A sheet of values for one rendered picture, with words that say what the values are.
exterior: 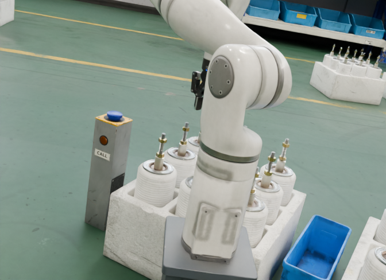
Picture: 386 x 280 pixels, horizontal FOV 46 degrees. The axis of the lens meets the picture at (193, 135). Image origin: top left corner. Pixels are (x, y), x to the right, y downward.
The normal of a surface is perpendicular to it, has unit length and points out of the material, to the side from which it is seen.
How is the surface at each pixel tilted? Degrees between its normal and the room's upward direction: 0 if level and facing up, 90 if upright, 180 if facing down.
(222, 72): 91
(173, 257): 0
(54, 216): 0
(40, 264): 0
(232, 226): 90
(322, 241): 88
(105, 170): 90
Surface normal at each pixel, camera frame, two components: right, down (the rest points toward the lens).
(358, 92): 0.14, 0.37
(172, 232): 0.18, -0.92
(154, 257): -0.45, 0.24
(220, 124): -0.72, 0.13
